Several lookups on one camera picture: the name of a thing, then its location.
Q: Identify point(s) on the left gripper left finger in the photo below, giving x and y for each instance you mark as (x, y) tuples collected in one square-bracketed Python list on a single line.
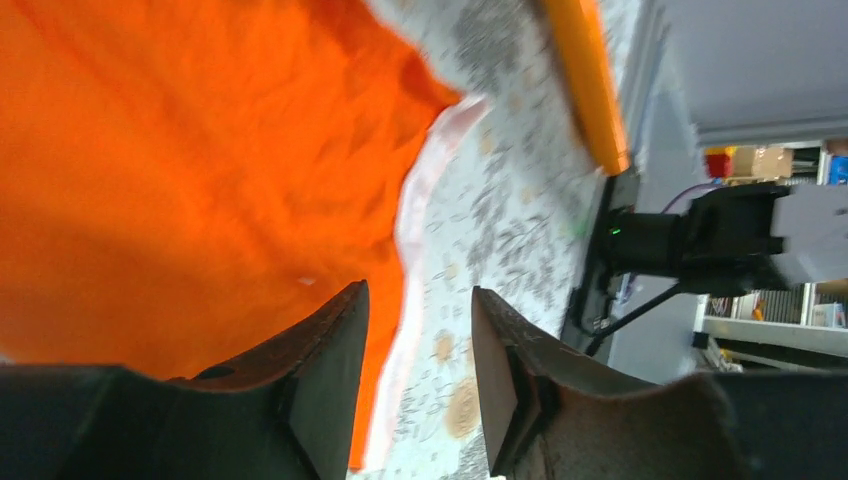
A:
[(281, 410)]

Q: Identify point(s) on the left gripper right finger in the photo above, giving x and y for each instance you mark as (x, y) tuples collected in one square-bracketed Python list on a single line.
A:
[(522, 375)]

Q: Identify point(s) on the orange underwear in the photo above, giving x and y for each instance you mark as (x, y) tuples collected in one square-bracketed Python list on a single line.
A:
[(180, 180)]

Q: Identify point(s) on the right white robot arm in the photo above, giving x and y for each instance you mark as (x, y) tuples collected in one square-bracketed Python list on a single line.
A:
[(733, 240)]

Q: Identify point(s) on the floral tablecloth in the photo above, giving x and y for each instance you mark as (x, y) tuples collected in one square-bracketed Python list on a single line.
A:
[(510, 213)]

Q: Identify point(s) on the orange microphone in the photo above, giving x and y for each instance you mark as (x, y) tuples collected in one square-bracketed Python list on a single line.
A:
[(577, 31)]

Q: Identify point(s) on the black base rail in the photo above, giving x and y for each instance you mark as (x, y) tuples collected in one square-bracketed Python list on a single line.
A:
[(591, 300)]

